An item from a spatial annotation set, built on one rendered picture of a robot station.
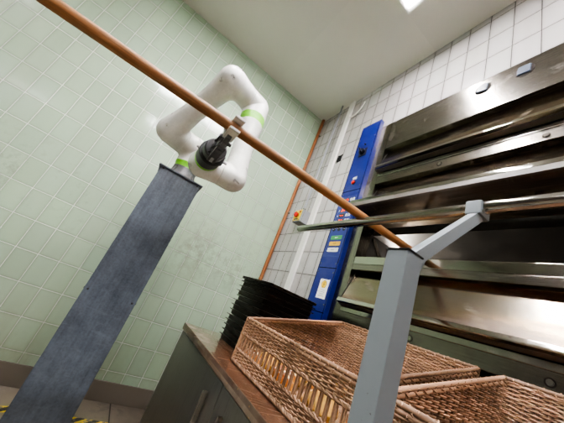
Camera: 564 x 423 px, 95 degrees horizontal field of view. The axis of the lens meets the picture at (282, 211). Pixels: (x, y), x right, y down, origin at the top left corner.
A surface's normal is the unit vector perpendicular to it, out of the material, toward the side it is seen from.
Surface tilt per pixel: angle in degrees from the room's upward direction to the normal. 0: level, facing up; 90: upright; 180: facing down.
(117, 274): 90
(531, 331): 70
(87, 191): 90
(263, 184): 90
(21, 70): 90
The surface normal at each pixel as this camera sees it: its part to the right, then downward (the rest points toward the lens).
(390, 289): -0.78, -0.48
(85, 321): 0.48, -0.14
